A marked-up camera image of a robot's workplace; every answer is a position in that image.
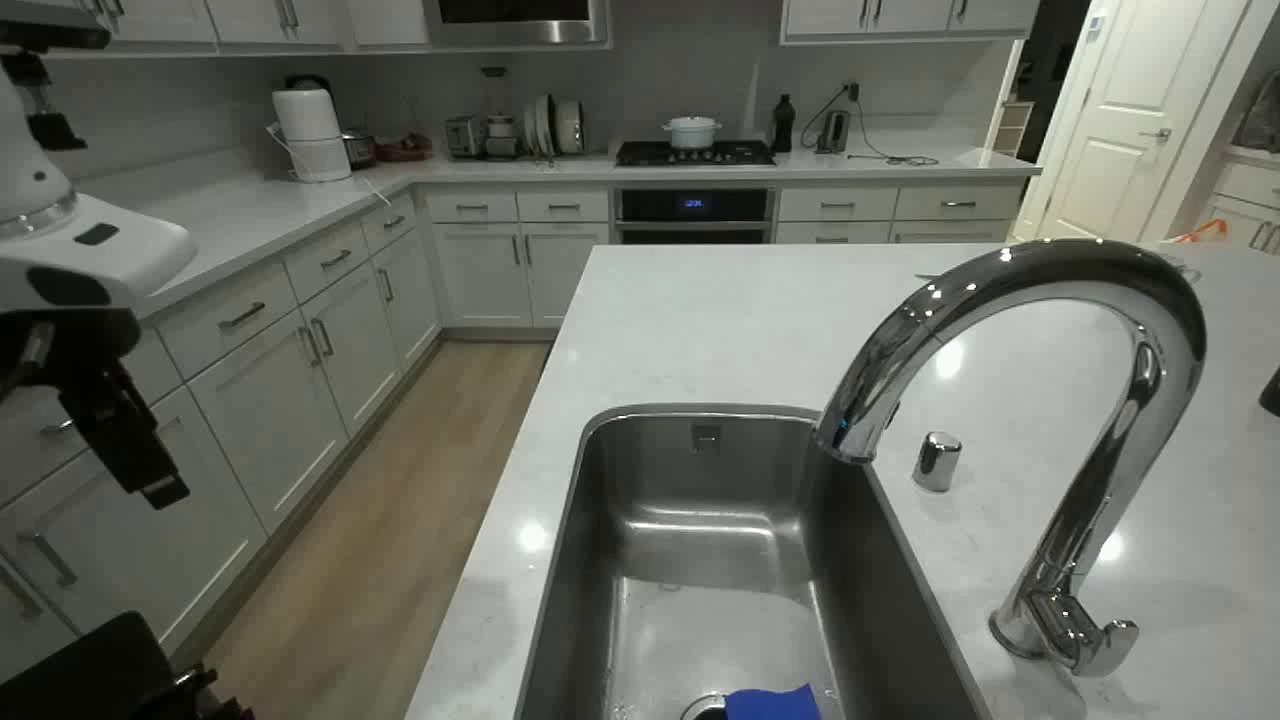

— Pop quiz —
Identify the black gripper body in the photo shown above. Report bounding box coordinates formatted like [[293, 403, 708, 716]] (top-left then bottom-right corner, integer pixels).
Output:
[[0, 273, 143, 403]]

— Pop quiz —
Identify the chrome tap nozzle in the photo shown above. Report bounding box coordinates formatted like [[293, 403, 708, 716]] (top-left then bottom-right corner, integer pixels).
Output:
[[812, 279, 944, 468]]

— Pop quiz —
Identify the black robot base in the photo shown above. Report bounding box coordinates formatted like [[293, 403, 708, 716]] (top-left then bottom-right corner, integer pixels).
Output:
[[0, 609, 221, 720]]

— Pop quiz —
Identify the long white drawer cabinet run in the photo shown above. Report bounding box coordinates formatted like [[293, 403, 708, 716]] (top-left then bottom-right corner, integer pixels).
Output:
[[0, 190, 444, 687]]

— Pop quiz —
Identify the white paper towel roll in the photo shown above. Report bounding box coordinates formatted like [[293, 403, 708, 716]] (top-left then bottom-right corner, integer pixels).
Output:
[[267, 85, 355, 190]]

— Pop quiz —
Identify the small dark bowl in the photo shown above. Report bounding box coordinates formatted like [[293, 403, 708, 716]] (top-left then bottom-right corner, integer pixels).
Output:
[[340, 125, 378, 174]]

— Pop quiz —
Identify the reddish fruit tray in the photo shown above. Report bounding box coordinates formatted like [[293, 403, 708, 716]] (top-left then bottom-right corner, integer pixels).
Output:
[[370, 128, 436, 168]]

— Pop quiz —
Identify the metal canister jar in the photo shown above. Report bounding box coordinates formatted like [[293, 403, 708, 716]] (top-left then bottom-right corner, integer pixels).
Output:
[[444, 112, 489, 165], [481, 112, 522, 165]]

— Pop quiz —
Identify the white plate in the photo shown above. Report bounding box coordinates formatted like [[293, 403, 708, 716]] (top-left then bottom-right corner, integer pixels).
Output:
[[521, 92, 559, 165], [552, 97, 593, 159]]

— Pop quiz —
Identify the stainless microwave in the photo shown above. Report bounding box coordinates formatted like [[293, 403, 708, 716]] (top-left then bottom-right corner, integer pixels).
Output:
[[422, 0, 610, 56]]

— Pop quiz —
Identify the stainless steel sink basin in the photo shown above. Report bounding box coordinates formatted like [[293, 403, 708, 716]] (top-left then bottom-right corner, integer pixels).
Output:
[[513, 403, 993, 720]]

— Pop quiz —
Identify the built-in black oven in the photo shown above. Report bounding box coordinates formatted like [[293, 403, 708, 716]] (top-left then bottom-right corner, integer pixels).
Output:
[[614, 184, 776, 249]]

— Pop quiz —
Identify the black gas cooktop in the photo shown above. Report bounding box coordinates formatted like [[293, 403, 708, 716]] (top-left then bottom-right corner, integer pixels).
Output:
[[610, 135, 779, 174]]

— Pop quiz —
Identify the sink drain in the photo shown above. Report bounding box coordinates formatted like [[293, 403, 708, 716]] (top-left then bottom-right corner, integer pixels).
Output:
[[677, 687, 735, 720]]

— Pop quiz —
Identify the white cooking pot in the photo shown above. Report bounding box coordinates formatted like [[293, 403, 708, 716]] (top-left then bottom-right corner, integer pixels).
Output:
[[661, 112, 727, 153]]

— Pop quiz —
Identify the blue sponge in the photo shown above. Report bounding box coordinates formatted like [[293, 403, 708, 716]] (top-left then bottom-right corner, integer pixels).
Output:
[[721, 680, 828, 720]]

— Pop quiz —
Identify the dark bottle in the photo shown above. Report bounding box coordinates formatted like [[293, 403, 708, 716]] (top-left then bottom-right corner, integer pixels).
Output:
[[769, 92, 798, 157]]

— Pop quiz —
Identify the white low drawer cabinet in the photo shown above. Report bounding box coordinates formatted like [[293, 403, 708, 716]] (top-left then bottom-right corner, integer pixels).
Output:
[[773, 177, 1029, 249]]

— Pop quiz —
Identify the small chrome countertop cap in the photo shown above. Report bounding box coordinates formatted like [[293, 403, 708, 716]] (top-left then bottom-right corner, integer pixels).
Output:
[[910, 429, 969, 497]]

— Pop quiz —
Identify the chrome gooseneck faucet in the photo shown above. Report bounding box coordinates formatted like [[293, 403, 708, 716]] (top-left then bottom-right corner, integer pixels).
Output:
[[812, 238, 1212, 680]]

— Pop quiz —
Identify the white panel door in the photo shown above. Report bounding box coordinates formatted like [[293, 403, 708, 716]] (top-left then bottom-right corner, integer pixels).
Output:
[[1036, 0, 1257, 246]]

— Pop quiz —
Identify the orange item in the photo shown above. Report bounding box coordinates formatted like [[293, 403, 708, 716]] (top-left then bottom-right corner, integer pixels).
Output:
[[1166, 211, 1236, 253]]

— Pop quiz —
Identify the white wall cabinet row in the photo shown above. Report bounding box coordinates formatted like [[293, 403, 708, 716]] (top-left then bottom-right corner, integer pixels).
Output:
[[89, 0, 430, 56]]

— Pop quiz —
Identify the white wall cabinet with handles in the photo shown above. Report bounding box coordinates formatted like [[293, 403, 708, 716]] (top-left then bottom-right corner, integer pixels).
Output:
[[776, 0, 1042, 50]]

